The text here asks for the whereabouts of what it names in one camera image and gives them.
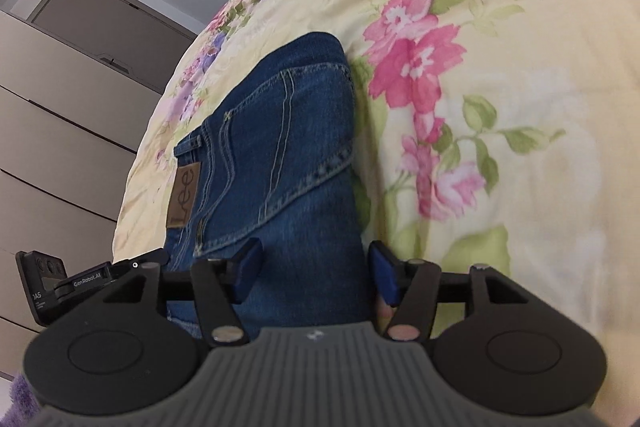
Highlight purple fluffy rug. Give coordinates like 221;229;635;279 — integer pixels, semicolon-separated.
7;369;37;415

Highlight blue denim pants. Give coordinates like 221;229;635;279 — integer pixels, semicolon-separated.
164;32;381;339

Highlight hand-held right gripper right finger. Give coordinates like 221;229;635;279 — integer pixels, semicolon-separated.
367;242;523;342

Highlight yellow floral bed blanket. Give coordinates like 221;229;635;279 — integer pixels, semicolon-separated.
112;0;640;423

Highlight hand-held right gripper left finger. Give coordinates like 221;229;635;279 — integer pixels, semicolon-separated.
102;238;265;349

